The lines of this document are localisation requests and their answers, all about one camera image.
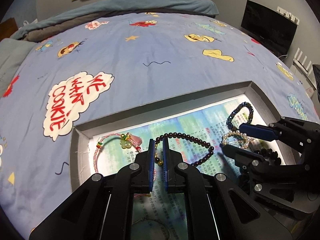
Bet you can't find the pearl bracelet with clip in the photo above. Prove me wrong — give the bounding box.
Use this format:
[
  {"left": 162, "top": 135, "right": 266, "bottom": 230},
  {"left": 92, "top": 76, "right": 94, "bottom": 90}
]
[{"left": 221, "top": 130, "right": 254, "bottom": 149}]

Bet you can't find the large black bead bracelet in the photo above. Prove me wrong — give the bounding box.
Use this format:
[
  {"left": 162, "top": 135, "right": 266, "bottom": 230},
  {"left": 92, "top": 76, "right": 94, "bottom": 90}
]
[{"left": 253, "top": 147, "right": 283, "bottom": 166}]

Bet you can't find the dark blue beaded bracelet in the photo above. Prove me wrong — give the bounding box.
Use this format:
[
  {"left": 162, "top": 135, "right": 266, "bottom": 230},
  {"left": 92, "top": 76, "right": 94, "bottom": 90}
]
[{"left": 226, "top": 101, "right": 254, "bottom": 132}]

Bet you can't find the thin silver bangle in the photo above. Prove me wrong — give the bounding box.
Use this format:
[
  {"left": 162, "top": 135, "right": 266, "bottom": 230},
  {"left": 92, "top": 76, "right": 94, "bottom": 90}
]
[{"left": 131, "top": 218, "right": 171, "bottom": 240}]

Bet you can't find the small dark bead bracelet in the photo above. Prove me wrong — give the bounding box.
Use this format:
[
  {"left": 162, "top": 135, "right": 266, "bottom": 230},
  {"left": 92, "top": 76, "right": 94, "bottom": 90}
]
[{"left": 153, "top": 132, "right": 215, "bottom": 168}]

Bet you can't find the pink cord bracelet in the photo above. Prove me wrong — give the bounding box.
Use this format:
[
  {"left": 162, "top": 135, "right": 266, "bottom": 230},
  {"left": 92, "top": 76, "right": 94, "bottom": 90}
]
[{"left": 93, "top": 132, "right": 157, "bottom": 198}]

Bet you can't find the printed blue-green paper sheet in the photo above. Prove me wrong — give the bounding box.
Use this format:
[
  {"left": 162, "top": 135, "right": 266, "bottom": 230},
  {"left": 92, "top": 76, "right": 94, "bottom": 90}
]
[{"left": 88, "top": 97, "right": 286, "bottom": 240}]

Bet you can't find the grey shallow cardboard tray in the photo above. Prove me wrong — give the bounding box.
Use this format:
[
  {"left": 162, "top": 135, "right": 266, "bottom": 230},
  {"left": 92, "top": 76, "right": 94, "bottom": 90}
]
[{"left": 69, "top": 80, "right": 301, "bottom": 196}]

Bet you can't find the white wifi router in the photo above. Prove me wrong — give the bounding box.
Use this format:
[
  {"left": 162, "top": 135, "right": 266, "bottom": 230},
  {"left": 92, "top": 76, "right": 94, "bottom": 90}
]
[{"left": 293, "top": 48, "right": 312, "bottom": 75}]

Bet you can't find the black flat monitor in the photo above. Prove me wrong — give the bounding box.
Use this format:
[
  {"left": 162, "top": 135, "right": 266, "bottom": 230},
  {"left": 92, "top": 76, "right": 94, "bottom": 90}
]
[{"left": 241, "top": 0, "right": 297, "bottom": 55}]

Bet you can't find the cartoon print blue bedsheet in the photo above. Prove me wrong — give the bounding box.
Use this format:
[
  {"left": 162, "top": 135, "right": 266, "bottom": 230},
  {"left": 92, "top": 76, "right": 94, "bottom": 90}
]
[{"left": 1, "top": 14, "right": 319, "bottom": 239}]

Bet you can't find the grey-blue pillow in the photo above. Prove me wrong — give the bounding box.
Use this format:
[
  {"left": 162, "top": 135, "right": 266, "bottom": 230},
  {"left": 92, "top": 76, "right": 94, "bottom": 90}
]
[{"left": 0, "top": 38, "right": 36, "bottom": 97}]

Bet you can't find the teal folded blanket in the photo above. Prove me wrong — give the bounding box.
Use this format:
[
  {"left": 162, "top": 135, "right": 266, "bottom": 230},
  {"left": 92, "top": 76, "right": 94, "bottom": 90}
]
[{"left": 11, "top": 0, "right": 219, "bottom": 42}]

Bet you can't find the wooden headboard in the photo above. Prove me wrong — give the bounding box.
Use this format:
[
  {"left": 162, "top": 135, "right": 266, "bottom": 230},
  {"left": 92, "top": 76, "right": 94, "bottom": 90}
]
[{"left": 0, "top": 18, "right": 18, "bottom": 41}]

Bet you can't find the wall socket strip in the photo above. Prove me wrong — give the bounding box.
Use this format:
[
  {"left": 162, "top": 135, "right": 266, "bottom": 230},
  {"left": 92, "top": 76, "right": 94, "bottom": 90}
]
[{"left": 276, "top": 7, "right": 300, "bottom": 25}]

